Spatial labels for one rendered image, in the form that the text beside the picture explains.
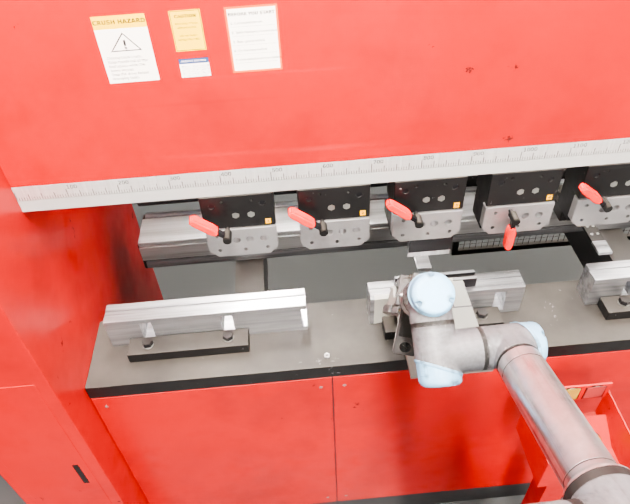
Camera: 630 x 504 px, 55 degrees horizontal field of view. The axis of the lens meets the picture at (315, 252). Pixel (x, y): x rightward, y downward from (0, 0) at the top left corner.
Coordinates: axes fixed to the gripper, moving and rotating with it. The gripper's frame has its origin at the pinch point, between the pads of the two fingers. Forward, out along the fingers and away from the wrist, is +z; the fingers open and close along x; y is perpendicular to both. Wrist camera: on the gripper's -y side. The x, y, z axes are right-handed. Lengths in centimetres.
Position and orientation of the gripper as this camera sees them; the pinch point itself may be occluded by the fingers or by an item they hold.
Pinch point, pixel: (402, 316)
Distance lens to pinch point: 135.9
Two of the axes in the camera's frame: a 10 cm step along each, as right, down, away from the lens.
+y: 2.0, -9.7, 1.5
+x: -9.8, -1.9, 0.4
